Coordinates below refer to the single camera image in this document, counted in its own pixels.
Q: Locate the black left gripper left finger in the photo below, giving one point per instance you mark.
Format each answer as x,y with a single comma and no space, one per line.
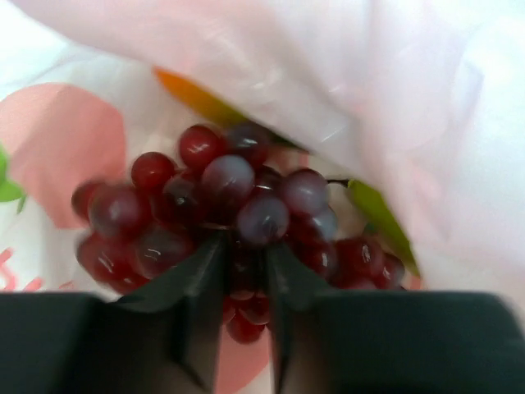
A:
161,338

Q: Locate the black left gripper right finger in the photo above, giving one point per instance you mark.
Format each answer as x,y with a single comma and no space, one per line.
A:
326,340

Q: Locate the green orange fake mango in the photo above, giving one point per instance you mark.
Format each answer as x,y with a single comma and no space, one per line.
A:
287,157

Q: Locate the red fake grape bunch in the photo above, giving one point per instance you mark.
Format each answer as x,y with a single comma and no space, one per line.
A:
222,184

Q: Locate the pink plastic bag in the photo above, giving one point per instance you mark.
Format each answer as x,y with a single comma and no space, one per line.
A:
421,100

